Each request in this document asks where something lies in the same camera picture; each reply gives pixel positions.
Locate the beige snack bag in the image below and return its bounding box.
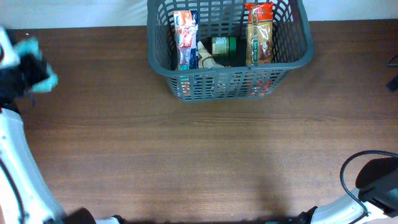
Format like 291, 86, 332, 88
197, 41, 224, 68

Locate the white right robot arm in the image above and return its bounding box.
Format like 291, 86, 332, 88
288, 150, 397, 224

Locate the teal wet wipes packet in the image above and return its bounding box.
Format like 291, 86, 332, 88
13, 37, 58, 93

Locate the green lidded spice jar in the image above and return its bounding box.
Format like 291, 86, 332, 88
211, 37, 237, 58

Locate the Kleenex tissue multipack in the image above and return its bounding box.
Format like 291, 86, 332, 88
174, 11, 198, 71

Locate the red spaghetti pasta package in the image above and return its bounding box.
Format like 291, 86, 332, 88
244, 2, 274, 68

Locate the grey plastic basket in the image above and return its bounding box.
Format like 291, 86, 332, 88
147, 0, 314, 102

